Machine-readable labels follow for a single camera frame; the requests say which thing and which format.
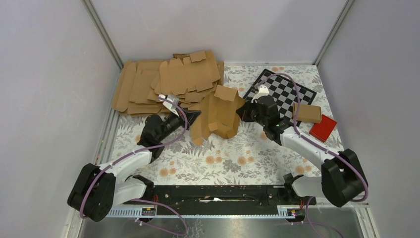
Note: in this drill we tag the black white checkerboard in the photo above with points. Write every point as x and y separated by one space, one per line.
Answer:
280 88

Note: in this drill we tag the stack of cardboard blanks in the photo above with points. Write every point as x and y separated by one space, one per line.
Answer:
189 77

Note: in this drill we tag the red box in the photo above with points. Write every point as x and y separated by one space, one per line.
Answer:
322 130

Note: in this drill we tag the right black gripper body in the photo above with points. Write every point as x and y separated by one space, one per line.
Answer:
261 120

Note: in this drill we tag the floral table mat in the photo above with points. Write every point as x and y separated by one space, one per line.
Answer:
247 158

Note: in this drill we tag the perforated metal cable tray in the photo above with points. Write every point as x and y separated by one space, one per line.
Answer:
209 210

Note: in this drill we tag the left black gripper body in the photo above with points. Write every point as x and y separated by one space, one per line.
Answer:
172 123

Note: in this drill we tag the folded small cardboard box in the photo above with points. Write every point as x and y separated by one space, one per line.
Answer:
307 113

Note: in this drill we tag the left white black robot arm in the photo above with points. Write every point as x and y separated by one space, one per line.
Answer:
99 188

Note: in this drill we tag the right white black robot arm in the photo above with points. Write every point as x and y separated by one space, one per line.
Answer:
342 178

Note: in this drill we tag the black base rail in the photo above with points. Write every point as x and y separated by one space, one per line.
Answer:
183 195

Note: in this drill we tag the brown cardboard box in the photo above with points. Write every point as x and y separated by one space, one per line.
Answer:
218 115

